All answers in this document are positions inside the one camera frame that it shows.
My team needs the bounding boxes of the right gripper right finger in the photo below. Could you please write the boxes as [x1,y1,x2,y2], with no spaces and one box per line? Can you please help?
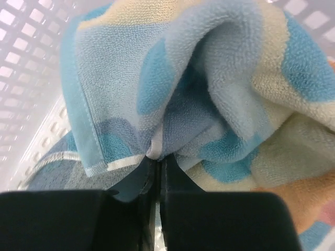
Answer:
[160,155,301,251]

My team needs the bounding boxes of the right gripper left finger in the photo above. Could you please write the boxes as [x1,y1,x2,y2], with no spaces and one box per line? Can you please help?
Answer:
[1,158,157,250]

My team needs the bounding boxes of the light blue colourful towel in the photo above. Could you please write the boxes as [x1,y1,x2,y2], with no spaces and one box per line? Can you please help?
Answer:
[26,0,335,251]

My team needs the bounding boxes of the right white plastic basket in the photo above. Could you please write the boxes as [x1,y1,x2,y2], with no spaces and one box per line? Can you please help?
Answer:
[0,0,335,251]

